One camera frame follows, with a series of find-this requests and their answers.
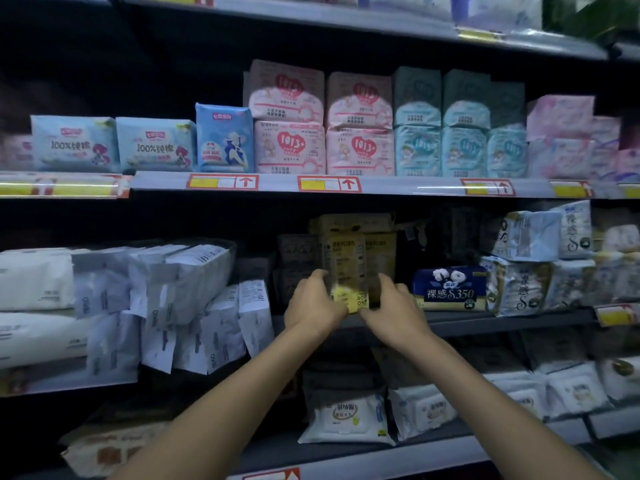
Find person's left hand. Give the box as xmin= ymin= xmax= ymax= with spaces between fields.
xmin=283 ymin=269 xmax=350 ymax=341

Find person's right hand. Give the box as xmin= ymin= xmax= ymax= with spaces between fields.
xmin=359 ymin=272 xmax=435 ymax=354

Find yellow tall packet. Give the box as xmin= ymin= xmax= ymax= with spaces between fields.
xmin=320 ymin=232 xmax=372 ymax=315

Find person's right forearm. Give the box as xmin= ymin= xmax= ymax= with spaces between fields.
xmin=395 ymin=340 xmax=608 ymax=480

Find person's left forearm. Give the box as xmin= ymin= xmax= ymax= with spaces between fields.
xmin=107 ymin=329 xmax=313 ymax=480

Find dark grey packet stack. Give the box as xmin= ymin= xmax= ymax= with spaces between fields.
xmin=274 ymin=234 xmax=322 ymax=306

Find yellow dark packet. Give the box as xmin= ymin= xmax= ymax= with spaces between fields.
xmin=365 ymin=232 xmax=399 ymax=283

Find blue white tissue pack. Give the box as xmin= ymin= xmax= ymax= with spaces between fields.
xmin=412 ymin=266 xmax=488 ymax=312

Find yellow flat packet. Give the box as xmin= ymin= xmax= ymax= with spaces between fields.
xmin=309 ymin=213 xmax=397 ymax=236

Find white wipes packet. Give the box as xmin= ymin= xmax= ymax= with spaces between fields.
xmin=544 ymin=362 xmax=610 ymax=419
xmin=599 ymin=356 xmax=640 ymax=403
xmin=298 ymin=389 xmax=397 ymax=447
xmin=387 ymin=384 xmax=458 ymax=442
xmin=484 ymin=371 xmax=550 ymax=421

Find row of white slim packets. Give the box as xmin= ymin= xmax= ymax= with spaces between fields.
xmin=71 ymin=239 xmax=275 ymax=376

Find pink heart print packet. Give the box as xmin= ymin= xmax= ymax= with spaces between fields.
xmin=253 ymin=120 xmax=327 ymax=176
xmin=243 ymin=59 xmax=326 ymax=123
xmin=325 ymin=127 xmax=396 ymax=177
xmin=326 ymin=72 xmax=394 ymax=130

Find stack of white patterned packets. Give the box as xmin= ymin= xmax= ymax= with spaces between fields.
xmin=481 ymin=200 xmax=640 ymax=318

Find blue packet with figure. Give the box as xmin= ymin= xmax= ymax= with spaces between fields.
xmin=194 ymin=103 xmax=255 ymax=174

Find stack of teal packets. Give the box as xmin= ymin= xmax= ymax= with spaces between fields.
xmin=391 ymin=66 xmax=529 ymax=179

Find light blue cotton packet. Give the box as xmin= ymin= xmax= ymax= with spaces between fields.
xmin=115 ymin=117 xmax=197 ymax=173
xmin=30 ymin=115 xmax=122 ymax=173

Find white orange packet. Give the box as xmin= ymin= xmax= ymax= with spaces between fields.
xmin=59 ymin=421 xmax=173 ymax=479

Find stack of pink lilac packets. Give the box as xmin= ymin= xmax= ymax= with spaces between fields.
xmin=526 ymin=95 xmax=640 ymax=184

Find large white soft pack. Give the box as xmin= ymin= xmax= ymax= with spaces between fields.
xmin=0 ymin=312 xmax=92 ymax=371
xmin=0 ymin=248 xmax=77 ymax=312

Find white blue packets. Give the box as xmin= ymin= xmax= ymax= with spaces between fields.
xmin=357 ymin=0 xmax=545 ymax=30

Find pale pink packet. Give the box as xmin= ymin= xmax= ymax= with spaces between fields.
xmin=0 ymin=134 xmax=35 ymax=171

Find green packet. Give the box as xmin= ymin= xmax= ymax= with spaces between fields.
xmin=543 ymin=0 xmax=640 ymax=45

